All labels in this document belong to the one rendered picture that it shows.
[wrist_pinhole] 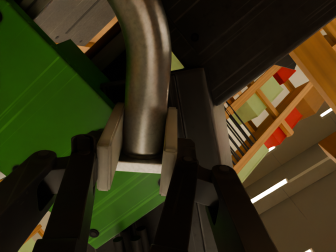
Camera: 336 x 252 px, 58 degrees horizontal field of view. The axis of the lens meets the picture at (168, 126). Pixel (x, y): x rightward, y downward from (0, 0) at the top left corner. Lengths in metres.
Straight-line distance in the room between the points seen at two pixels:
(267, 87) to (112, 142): 3.64
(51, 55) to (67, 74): 0.02
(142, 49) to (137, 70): 0.01
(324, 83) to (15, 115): 0.90
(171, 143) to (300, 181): 7.71
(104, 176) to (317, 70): 0.90
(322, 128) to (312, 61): 8.76
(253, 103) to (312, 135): 6.30
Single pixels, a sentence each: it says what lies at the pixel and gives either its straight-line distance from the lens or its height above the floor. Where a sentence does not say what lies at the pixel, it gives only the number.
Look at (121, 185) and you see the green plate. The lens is 0.27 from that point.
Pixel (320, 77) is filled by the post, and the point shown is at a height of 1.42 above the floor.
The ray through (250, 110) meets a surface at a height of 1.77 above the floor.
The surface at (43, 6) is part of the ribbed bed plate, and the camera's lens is 0.26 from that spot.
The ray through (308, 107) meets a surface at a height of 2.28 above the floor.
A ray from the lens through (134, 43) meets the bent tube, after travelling 0.19.
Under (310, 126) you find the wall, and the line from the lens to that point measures 9.67.
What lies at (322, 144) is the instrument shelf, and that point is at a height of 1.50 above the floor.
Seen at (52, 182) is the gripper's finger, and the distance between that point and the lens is 0.16.
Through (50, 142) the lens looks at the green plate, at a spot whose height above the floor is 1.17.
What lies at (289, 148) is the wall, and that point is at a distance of 9.75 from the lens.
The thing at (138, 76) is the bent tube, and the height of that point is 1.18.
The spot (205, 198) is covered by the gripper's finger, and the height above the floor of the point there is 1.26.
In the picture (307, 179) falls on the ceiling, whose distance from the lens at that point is 7.87.
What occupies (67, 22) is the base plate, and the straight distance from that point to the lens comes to 0.79.
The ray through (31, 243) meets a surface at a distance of 6.71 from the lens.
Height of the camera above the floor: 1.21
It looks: 2 degrees up
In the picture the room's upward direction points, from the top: 141 degrees clockwise
